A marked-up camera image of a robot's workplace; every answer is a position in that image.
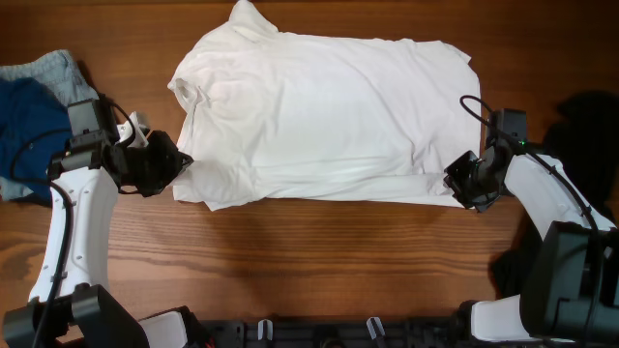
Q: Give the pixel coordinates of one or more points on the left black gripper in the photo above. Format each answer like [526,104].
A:
[173,161]

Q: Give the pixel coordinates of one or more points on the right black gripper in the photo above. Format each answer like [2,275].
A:
[453,179]

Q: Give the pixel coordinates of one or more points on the white t-shirt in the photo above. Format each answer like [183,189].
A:
[272,114]

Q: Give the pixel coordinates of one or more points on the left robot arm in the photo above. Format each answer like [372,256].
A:
[86,178]

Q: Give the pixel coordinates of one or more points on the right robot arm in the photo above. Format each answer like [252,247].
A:
[572,291]

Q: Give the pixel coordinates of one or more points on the black garment right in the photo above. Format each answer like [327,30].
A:
[585,142]

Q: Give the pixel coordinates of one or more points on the folded light denim garment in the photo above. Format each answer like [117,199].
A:
[58,71]

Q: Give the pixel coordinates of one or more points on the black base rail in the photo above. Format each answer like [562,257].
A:
[370,333]

